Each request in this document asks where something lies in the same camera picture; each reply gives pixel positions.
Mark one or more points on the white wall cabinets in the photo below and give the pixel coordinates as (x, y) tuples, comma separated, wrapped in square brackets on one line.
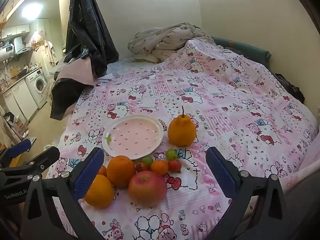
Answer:
[(16, 30)]

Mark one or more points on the red apple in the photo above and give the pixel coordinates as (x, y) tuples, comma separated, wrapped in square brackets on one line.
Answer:
[(147, 188)]

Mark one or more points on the pink cartoon printed blanket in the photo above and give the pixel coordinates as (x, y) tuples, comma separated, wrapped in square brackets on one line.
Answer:
[(225, 105)]

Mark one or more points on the red cherry tomato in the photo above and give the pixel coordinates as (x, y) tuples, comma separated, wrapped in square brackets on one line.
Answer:
[(141, 167), (174, 165)]

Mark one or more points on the hanging pink plastic bag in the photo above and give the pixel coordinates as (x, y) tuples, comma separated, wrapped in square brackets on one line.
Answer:
[(36, 38)]

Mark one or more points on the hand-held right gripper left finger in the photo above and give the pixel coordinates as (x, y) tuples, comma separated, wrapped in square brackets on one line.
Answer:
[(88, 172)]

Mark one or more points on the white water heater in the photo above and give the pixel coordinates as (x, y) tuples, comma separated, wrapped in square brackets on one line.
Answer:
[(6, 50)]

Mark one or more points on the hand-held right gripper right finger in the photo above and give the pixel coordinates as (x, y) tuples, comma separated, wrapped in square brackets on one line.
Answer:
[(222, 172)]

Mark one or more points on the small orange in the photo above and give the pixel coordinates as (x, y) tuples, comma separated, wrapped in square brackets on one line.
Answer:
[(103, 171)]

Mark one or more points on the large round orange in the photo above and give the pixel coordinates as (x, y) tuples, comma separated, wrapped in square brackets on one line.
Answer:
[(100, 193), (121, 171)]

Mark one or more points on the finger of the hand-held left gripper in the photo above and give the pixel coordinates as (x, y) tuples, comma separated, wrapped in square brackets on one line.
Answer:
[(47, 155), (17, 148)]

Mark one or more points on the bumpy orange with stem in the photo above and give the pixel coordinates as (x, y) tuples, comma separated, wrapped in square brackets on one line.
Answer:
[(182, 131)]

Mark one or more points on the dark cloth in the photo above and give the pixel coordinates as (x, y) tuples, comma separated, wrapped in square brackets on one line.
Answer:
[(290, 87)]

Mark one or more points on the white washing machine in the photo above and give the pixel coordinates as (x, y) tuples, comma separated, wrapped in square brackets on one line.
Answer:
[(37, 85)]

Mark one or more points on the small green fruit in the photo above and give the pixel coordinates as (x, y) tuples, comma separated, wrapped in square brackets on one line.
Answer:
[(148, 160), (172, 154)]

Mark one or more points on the pink strawberry-print plate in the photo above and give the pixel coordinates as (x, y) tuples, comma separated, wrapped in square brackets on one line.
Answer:
[(135, 135)]

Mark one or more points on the pink and black cloth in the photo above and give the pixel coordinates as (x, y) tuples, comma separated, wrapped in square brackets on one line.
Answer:
[(75, 72)]

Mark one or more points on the crumpled beige quilt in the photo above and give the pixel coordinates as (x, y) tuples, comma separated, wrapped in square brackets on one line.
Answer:
[(162, 40)]

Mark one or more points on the ceiling lamp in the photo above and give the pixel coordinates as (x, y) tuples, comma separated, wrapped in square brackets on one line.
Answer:
[(32, 11)]

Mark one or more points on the white paper sheet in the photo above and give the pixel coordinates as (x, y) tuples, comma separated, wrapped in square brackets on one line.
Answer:
[(106, 75)]

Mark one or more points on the teal bed frame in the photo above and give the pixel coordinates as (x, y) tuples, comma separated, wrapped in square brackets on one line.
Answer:
[(250, 48)]

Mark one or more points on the black hanging garment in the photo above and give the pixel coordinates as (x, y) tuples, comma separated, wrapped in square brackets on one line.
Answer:
[(85, 30)]

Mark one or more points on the small mandarin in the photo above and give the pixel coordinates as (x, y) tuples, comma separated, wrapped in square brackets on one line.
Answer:
[(160, 167)]

